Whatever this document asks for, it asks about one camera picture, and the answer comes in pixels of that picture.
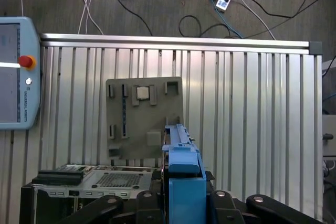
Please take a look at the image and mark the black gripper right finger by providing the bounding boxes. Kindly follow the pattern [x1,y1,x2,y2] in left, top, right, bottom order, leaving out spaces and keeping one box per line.
[206,189,325,224]

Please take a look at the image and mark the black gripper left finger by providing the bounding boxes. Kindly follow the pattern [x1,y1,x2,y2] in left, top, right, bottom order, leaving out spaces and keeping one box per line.
[60,190,169,224]

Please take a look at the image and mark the grey parts rack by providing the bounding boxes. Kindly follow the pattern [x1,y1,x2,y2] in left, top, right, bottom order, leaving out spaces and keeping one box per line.
[105,76,185,161]

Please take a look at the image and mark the black open PC case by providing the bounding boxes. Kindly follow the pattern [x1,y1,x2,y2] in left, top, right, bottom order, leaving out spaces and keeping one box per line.
[19,163,216,224]

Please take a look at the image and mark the blue RAM stick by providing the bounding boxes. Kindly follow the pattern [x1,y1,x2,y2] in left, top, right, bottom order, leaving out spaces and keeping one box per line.
[121,84,129,138]

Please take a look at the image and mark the silver CPU chip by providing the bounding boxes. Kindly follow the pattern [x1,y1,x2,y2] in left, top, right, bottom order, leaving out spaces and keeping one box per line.
[136,86,150,100]

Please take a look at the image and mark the grey equipment box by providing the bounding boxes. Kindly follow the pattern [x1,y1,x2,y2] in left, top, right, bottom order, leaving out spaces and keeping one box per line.
[321,59,336,157]

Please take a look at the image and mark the pale blue teach pendant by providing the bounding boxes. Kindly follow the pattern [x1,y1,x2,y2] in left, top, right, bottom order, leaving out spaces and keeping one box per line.
[0,16,41,131]

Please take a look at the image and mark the black plastic rear bracket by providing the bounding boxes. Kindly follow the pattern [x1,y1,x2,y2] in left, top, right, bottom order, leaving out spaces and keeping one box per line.
[31,169,85,186]

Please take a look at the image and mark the blue floor cable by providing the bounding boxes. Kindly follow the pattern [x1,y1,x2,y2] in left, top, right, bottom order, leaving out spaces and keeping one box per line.
[204,0,243,39]

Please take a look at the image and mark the black floor cable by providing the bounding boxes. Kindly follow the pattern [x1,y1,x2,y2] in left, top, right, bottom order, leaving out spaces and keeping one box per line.
[179,15,237,38]

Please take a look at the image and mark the white floor cables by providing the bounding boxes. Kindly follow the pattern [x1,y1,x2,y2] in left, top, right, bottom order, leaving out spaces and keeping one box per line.
[69,0,104,36]

